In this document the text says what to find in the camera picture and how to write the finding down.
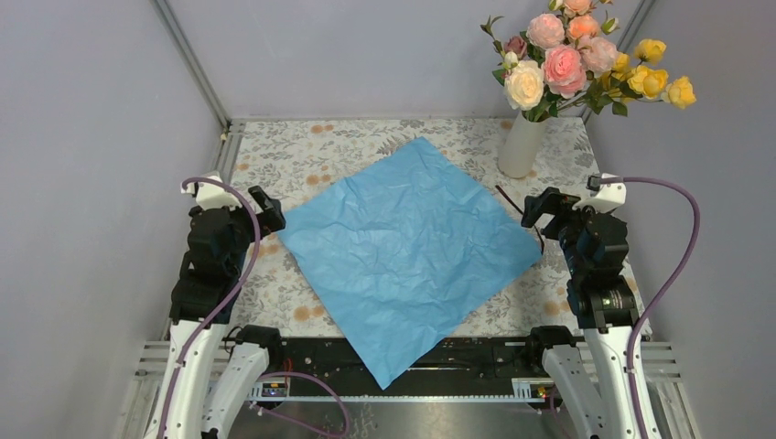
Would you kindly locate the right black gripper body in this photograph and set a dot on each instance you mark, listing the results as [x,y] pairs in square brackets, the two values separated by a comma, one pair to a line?
[567,238]

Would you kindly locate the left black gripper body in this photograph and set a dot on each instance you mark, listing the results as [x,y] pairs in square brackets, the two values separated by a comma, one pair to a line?
[245,226]

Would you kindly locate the brown ribbon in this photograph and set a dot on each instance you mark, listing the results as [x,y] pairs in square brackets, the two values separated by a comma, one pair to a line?
[536,230]

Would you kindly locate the cream white rose stem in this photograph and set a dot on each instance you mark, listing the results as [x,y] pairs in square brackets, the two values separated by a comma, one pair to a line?
[521,80]

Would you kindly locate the blue wrapping paper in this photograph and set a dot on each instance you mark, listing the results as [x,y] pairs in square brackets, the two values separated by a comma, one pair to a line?
[402,252]

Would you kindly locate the light pink rose stem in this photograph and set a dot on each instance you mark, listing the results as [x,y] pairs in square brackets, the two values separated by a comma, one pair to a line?
[598,54]

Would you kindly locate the dark pink flower stem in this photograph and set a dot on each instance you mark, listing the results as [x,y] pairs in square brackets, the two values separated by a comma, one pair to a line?
[516,44]

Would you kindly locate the yellow rose stem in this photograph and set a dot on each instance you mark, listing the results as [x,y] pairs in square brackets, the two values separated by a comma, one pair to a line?
[644,82]

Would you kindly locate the small pink rose stem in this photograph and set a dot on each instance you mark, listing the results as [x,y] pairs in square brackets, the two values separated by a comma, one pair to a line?
[564,78]

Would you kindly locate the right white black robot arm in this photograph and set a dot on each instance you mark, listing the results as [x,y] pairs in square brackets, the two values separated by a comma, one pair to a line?
[614,402]

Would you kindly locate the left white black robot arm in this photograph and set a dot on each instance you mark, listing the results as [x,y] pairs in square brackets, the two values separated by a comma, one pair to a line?
[189,404]

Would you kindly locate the beige cylindrical vase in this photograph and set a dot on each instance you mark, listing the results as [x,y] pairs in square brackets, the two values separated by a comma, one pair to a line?
[516,155]

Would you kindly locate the floral patterned table mat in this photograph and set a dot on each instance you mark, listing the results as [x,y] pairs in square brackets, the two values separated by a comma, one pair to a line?
[296,160]

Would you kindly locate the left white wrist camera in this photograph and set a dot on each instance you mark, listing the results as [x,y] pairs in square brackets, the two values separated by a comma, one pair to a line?
[207,195]

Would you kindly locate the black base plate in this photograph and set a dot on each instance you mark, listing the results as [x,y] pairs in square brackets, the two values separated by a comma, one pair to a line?
[457,368]

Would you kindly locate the white slotted cable duct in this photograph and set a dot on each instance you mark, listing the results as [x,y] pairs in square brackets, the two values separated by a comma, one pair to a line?
[339,397]

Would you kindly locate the left aluminium frame post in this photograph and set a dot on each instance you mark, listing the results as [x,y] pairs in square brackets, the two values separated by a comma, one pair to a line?
[191,61]

